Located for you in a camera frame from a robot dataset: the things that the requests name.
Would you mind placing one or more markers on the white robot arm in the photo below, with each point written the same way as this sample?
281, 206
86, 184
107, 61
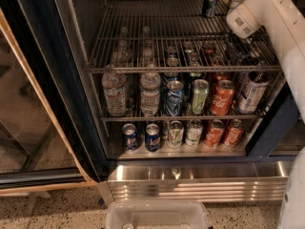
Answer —
285, 26

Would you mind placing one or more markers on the left redbull can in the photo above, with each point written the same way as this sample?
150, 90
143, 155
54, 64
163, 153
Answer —
209, 7

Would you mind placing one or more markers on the white blue can middle shelf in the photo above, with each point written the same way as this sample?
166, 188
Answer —
253, 89

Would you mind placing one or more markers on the green soda can middle shelf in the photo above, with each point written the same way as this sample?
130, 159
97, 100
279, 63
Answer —
200, 94

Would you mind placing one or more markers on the blue pepsi can middle shelf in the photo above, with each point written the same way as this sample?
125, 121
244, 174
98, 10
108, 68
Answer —
174, 98

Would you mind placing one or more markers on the red coca-cola can middle shelf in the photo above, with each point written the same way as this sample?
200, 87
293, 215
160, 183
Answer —
222, 97

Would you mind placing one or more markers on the left red coke can bottom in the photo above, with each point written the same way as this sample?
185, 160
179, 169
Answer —
214, 133

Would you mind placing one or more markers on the red coke can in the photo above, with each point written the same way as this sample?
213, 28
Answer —
233, 133
214, 133

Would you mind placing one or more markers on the right white green can bottom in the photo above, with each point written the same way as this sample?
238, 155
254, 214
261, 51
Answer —
194, 131

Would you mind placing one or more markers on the white green can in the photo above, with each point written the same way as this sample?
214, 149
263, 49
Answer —
175, 134
194, 131

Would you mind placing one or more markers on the right red coke can bottom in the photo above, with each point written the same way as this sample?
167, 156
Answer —
233, 133

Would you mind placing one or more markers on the left white green can bottom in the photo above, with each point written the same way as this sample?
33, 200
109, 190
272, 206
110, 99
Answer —
175, 134

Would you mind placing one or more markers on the right pepsi can bottom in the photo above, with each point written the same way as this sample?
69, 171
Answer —
152, 137

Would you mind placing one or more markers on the pepsi can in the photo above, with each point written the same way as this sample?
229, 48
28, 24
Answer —
152, 137
129, 133

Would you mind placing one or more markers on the left pepsi can bottom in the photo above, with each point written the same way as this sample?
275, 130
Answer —
129, 133

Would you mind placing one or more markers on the stainless steel fridge base grille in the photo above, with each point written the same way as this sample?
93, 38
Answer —
224, 182

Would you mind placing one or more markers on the open glass fridge door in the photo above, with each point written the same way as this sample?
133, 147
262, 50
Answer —
48, 135

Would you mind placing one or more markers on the right water bottle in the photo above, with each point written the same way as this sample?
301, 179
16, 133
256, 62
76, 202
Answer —
150, 93

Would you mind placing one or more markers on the water bottle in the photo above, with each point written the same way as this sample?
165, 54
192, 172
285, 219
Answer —
114, 91
150, 93

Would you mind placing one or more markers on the left water bottle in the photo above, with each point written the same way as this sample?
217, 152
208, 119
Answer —
114, 91

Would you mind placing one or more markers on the clear plastic bin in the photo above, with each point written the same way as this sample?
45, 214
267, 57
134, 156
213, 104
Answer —
156, 214

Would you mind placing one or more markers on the top wire shelf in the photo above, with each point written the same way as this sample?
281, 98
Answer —
172, 36

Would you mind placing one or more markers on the wire shelf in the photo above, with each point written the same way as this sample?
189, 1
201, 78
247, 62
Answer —
138, 116
172, 36

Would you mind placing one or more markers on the middle wire shelf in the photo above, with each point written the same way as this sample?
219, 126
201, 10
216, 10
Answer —
138, 116

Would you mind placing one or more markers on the dark blue fridge door frame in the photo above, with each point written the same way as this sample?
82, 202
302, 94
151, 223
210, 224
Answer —
277, 122

